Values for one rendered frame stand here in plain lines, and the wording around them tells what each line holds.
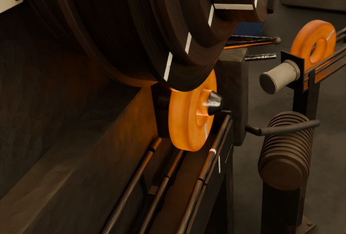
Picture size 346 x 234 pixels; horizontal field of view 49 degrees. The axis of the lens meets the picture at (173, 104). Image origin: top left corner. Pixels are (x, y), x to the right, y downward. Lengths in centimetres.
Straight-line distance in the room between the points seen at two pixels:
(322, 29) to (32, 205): 83
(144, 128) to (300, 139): 53
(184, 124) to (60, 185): 22
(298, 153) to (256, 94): 123
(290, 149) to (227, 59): 30
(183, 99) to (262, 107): 153
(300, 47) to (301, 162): 29
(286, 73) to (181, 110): 47
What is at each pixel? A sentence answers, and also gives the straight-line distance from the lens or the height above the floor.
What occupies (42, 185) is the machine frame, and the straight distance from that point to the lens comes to 46.
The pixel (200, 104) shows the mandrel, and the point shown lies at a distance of 62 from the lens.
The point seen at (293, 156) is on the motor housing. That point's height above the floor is 53.
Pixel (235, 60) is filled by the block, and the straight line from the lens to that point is 82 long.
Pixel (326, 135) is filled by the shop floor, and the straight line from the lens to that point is 194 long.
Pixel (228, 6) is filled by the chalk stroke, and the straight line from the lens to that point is 44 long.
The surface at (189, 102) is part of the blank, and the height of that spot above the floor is 85.
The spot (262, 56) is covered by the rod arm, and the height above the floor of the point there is 87.
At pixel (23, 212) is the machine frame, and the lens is 44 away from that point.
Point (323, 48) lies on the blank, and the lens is 111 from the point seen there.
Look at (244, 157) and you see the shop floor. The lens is 177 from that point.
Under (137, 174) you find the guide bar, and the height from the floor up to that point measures 76.
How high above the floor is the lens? 117
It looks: 33 degrees down
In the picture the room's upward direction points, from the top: 7 degrees counter-clockwise
